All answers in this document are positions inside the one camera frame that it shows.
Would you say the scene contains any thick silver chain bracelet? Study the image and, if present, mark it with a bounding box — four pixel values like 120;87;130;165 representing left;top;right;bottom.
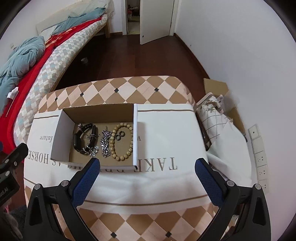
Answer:
100;128;113;159

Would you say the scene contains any black fitness band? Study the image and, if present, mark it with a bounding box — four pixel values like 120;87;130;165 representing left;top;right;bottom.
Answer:
73;123;99;157

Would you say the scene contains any wooden bead bracelet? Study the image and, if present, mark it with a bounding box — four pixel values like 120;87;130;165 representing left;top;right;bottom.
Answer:
109;122;134;162

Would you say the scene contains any red bed sheet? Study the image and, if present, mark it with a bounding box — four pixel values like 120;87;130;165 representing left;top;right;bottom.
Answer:
1;14;107;154

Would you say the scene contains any white plastic bag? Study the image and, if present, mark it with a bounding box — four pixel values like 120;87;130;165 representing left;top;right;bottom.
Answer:
207;121;252;187

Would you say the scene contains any black stick on bed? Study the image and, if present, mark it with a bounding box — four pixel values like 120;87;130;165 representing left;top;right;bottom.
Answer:
5;98;14;117

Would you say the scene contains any white paper tag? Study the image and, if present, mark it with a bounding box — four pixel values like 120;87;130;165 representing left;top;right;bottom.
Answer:
7;87;19;100

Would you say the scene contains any white cardboard box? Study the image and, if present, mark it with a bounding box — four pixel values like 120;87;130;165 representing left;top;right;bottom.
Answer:
50;103;138;171

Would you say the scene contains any checkered bed cover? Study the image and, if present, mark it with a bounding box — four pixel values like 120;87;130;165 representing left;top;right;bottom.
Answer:
11;14;108;146

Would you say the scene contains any folded white patterned cloth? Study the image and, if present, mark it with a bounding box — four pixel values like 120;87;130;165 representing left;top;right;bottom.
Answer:
195;92;233;150

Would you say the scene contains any blue quilt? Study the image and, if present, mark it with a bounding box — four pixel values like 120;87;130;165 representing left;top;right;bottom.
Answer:
1;8;105;113

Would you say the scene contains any brown cardboard box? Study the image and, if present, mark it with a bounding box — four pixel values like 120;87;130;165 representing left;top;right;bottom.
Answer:
204;78;246;135

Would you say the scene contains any white door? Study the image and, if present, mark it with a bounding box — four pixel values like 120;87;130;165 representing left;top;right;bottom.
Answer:
140;0;174;45

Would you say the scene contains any silver pendant necklace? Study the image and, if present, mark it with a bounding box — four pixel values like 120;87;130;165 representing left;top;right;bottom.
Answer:
86;146;100;158

